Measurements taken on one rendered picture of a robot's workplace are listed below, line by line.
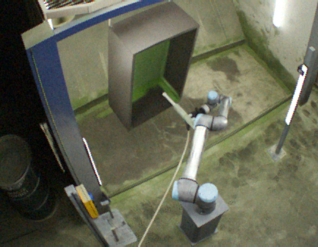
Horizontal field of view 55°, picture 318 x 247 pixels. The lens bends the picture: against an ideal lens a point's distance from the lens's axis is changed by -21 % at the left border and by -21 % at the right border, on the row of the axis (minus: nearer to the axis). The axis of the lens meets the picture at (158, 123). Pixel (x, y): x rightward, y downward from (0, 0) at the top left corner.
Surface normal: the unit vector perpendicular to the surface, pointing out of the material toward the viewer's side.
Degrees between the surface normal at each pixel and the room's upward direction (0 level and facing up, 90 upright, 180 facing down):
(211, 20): 57
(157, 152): 0
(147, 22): 12
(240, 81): 0
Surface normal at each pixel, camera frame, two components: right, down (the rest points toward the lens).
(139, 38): 0.09, -0.44
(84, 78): 0.41, 0.26
